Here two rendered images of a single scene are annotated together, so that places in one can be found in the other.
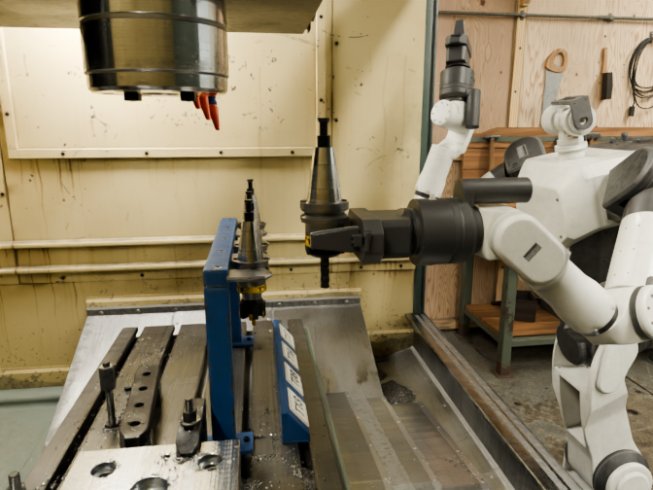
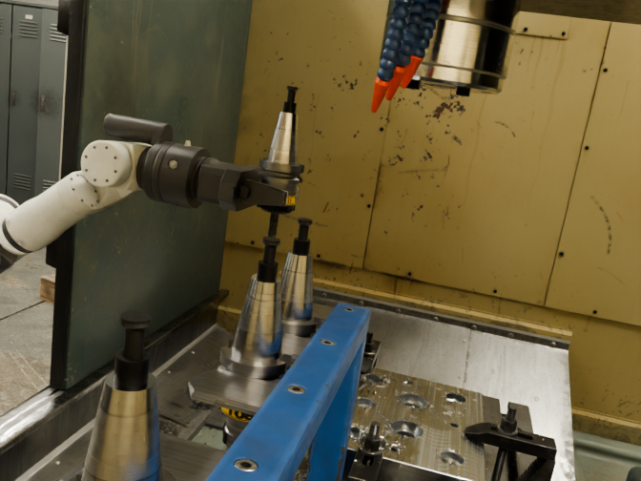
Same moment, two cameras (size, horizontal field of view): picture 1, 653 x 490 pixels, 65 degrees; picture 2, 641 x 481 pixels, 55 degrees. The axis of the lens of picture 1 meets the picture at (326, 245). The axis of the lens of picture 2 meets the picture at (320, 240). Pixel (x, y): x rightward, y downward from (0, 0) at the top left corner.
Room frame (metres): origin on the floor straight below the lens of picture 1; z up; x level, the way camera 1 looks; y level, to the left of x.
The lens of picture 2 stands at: (1.44, 0.36, 1.45)
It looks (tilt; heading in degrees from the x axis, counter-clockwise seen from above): 13 degrees down; 200
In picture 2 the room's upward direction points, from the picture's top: 9 degrees clockwise
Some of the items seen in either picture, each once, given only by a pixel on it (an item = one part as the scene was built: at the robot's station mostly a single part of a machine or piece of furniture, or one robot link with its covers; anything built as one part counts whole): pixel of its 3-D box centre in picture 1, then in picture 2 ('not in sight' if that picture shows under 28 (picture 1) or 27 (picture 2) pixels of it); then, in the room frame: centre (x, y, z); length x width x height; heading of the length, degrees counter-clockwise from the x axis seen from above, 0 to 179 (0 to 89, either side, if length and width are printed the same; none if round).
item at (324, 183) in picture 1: (324, 174); (285, 137); (0.65, 0.00, 1.39); 0.04 x 0.04 x 0.07
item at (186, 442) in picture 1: (191, 438); (365, 476); (0.71, 0.21, 0.97); 0.13 x 0.03 x 0.15; 8
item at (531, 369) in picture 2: not in sight; (397, 393); (-0.03, 0.10, 0.75); 0.89 x 0.67 x 0.26; 98
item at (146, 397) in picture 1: (142, 411); not in sight; (0.86, 0.34, 0.93); 0.26 x 0.05 x 0.06; 13
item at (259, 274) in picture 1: (250, 274); (303, 310); (0.81, 0.12, 1.21); 0.07 x 0.05 x 0.01; 98
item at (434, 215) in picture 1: (399, 230); (212, 179); (0.67, -0.10, 1.31); 0.13 x 0.12 x 0.10; 8
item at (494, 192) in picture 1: (481, 218); (137, 157); (0.69, -0.21, 1.33); 0.11 x 0.11 x 0.11; 8
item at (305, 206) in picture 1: (324, 210); (280, 171); (0.65, 0.00, 1.34); 0.06 x 0.06 x 0.03
